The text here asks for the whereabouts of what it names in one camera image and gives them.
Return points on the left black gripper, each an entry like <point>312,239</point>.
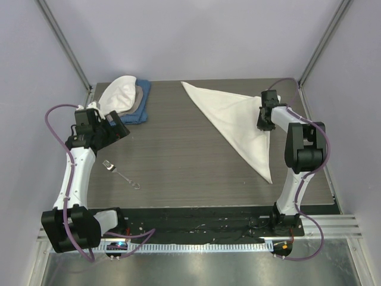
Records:
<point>119,129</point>

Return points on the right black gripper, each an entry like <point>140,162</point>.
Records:
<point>262,126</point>

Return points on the ornate silver fork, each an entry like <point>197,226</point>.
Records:
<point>112,168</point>

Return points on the white cloth napkin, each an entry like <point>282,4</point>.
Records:
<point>235,117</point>

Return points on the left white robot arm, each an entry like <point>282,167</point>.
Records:
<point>70,225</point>

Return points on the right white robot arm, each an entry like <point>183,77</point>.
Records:
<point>306,153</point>

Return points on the blue checkered cloth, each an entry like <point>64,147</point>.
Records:
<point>137,114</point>

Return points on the white folded cloth on pile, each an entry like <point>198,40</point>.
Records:
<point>123,85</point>

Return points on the grey cloth in pile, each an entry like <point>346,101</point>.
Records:
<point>127,104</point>

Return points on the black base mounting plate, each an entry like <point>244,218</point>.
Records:
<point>205,225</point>

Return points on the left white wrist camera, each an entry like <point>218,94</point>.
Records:
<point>93,105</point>

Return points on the right aluminium frame post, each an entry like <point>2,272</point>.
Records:
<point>330,30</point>

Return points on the aluminium frame post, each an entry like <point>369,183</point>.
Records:
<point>64,44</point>
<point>330,30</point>

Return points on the left aluminium frame post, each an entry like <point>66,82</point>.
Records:
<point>64,44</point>

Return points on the white slotted cable duct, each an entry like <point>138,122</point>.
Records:
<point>118,247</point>

